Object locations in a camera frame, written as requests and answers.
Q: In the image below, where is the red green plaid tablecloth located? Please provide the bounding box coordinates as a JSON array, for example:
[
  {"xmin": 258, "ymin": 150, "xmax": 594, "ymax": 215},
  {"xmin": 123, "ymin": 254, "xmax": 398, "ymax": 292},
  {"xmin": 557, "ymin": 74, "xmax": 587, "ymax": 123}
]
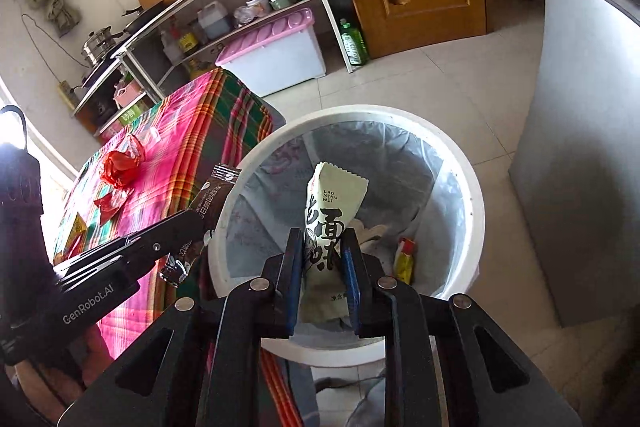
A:
[{"xmin": 52, "ymin": 68, "xmax": 304, "ymax": 427}]

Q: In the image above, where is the wall power strip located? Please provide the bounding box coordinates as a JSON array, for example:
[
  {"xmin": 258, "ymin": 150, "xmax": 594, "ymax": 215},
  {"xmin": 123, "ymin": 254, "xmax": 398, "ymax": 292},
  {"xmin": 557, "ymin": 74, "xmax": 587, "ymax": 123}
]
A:
[{"xmin": 57, "ymin": 79, "xmax": 76, "ymax": 108}]

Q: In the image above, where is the dark liquid plastic jug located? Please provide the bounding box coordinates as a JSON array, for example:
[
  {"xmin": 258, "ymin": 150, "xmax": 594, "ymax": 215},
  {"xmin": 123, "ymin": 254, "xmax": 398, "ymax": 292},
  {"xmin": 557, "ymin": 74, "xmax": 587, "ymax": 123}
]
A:
[{"xmin": 197, "ymin": 1, "xmax": 232, "ymax": 40}]

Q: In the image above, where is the white storage box pink lid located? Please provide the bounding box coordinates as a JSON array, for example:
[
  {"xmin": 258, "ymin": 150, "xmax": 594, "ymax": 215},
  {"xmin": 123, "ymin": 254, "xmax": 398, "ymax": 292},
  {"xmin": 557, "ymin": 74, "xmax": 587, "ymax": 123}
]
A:
[{"xmin": 215, "ymin": 7, "xmax": 327, "ymax": 98}]

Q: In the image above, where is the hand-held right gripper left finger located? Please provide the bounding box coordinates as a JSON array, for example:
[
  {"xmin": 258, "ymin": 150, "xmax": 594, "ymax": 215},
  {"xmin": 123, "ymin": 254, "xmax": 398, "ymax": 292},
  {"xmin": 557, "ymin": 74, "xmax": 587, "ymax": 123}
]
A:
[{"xmin": 60, "ymin": 227, "xmax": 306, "ymax": 427}]

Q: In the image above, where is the steel steamer pot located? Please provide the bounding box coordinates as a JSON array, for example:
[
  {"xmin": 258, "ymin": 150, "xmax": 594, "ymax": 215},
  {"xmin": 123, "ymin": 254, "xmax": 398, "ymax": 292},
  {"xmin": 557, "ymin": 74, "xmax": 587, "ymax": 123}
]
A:
[{"xmin": 81, "ymin": 26, "xmax": 123, "ymax": 66}]

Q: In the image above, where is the green plastic bottle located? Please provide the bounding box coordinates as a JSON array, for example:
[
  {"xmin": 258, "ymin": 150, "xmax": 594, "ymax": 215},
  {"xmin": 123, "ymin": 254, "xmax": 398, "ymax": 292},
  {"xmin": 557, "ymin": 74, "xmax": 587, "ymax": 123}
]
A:
[{"xmin": 339, "ymin": 18, "xmax": 370, "ymax": 68}]

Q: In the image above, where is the white plastic bottle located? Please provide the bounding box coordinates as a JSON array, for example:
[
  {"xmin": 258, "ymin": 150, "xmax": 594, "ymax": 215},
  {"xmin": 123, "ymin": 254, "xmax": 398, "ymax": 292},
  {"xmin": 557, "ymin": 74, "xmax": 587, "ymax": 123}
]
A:
[{"xmin": 160, "ymin": 29, "xmax": 182, "ymax": 64}]

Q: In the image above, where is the black induction cooker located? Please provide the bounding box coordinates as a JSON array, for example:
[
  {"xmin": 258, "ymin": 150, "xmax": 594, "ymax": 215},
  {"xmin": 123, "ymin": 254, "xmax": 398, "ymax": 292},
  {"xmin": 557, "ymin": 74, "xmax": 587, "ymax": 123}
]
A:
[{"xmin": 80, "ymin": 57, "xmax": 126, "ymax": 88}]

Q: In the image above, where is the grey refrigerator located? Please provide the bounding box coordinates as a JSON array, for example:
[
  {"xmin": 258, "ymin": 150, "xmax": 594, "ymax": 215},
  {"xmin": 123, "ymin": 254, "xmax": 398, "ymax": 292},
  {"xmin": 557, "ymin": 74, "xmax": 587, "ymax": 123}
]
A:
[{"xmin": 507, "ymin": 0, "xmax": 640, "ymax": 328}]

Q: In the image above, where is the clear plastic wrapper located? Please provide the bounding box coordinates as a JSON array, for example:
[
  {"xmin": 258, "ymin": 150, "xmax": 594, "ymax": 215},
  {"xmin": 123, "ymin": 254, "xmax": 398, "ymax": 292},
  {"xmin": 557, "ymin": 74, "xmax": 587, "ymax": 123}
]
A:
[{"xmin": 122, "ymin": 129, "xmax": 162, "ymax": 162}]

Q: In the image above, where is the yellow label oil bottle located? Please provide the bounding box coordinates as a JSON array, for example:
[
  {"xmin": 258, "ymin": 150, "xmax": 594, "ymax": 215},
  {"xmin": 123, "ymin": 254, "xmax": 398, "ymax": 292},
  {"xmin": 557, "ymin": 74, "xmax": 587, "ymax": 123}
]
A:
[{"xmin": 175, "ymin": 19, "xmax": 199, "ymax": 55}]

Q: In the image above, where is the low white shelf rack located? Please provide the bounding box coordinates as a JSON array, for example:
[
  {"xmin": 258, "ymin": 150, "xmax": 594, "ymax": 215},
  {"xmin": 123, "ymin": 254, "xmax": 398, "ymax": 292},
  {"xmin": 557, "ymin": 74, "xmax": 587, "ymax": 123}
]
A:
[{"xmin": 70, "ymin": 52, "xmax": 166, "ymax": 138}]

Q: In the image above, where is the clear plastic bin liner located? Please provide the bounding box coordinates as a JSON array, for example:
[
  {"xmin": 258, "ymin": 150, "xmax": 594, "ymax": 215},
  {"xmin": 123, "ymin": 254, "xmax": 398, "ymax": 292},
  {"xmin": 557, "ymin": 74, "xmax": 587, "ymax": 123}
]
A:
[{"xmin": 227, "ymin": 119, "xmax": 461, "ymax": 303}]

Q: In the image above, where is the yellow snack wrapper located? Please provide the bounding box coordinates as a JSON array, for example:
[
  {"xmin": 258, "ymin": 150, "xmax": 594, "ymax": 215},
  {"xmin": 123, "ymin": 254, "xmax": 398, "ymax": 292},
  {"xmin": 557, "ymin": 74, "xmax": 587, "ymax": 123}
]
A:
[
  {"xmin": 392, "ymin": 237, "xmax": 417, "ymax": 286},
  {"xmin": 62, "ymin": 212, "xmax": 89, "ymax": 253}
]

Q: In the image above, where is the pink plastic basket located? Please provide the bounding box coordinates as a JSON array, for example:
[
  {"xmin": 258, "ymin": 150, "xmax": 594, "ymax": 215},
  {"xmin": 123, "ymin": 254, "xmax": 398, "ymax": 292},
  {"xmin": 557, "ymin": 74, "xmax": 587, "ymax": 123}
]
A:
[{"xmin": 114, "ymin": 79, "xmax": 141, "ymax": 108}]

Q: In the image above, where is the person's left hand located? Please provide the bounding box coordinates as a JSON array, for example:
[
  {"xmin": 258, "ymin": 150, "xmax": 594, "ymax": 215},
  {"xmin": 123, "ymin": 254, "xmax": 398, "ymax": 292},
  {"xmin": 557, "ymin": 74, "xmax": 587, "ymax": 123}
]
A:
[{"xmin": 12, "ymin": 347, "xmax": 88, "ymax": 408}]

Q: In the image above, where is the tall white shelf rack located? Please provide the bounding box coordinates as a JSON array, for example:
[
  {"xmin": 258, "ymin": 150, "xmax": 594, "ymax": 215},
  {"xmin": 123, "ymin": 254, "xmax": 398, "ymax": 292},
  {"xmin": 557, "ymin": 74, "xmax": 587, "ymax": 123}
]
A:
[{"xmin": 117, "ymin": 0, "xmax": 361, "ymax": 100}]

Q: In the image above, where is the red plastic scrap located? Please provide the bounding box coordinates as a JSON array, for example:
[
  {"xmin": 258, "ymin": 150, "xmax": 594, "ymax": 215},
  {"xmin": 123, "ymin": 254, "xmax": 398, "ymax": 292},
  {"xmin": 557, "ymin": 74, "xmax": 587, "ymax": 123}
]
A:
[{"xmin": 95, "ymin": 189, "xmax": 133, "ymax": 221}]

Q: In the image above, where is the green cardboard box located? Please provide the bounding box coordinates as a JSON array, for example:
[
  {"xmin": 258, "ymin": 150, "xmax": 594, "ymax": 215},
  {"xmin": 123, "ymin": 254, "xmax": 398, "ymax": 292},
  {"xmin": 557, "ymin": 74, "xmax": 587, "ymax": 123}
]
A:
[{"xmin": 117, "ymin": 99, "xmax": 151, "ymax": 125}]

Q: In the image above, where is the pink cardboard box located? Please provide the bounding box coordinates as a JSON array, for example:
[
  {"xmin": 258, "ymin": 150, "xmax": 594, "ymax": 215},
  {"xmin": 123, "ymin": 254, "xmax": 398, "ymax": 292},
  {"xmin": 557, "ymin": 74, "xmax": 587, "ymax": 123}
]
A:
[{"xmin": 97, "ymin": 119, "xmax": 123, "ymax": 142}]

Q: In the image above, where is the white round trash bin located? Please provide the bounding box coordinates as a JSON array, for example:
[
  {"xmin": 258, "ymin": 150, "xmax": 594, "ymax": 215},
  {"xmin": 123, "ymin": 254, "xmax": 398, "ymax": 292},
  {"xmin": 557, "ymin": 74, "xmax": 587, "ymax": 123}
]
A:
[{"xmin": 206, "ymin": 106, "xmax": 486, "ymax": 368}]

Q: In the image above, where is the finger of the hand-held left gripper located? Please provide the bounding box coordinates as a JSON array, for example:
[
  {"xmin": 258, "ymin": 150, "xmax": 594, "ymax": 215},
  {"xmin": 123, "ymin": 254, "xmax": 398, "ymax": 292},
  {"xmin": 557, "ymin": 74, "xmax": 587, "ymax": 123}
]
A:
[
  {"xmin": 52, "ymin": 232, "xmax": 139, "ymax": 276},
  {"xmin": 60, "ymin": 208, "xmax": 217, "ymax": 290}
]

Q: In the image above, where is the cream snack wrapper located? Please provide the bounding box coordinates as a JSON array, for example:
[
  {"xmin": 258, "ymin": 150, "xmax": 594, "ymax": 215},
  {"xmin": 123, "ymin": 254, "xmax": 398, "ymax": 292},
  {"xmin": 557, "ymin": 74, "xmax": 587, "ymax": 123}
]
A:
[{"xmin": 300, "ymin": 161, "xmax": 370, "ymax": 325}]

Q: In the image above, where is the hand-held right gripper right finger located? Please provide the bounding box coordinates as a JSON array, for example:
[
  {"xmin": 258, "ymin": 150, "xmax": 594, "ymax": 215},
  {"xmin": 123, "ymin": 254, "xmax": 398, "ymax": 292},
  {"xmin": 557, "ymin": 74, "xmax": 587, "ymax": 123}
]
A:
[{"xmin": 341, "ymin": 227, "xmax": 583, "ymax": 427}]

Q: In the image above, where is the black frying pan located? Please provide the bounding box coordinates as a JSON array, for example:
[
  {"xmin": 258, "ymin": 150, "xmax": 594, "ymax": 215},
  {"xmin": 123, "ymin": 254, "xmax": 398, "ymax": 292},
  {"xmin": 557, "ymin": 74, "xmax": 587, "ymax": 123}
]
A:
[{"xmin": 122, "ymin": 0, "xmax": 168, "ymax": 32}]

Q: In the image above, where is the red plastic bag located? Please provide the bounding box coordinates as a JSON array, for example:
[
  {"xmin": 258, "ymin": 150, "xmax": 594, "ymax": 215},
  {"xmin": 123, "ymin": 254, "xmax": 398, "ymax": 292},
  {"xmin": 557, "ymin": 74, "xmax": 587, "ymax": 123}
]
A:
[{"xmin": 99, "ymin": 149, "xmax": 142, "ymax": 188}]

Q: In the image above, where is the brown snack wrapper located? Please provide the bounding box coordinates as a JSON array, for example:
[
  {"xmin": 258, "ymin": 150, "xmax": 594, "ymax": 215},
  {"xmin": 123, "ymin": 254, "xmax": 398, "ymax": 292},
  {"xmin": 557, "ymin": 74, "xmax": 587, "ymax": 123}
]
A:
[{"xmin": 159, "ymin": 163, "xmax": 240, "ymax": 286}]

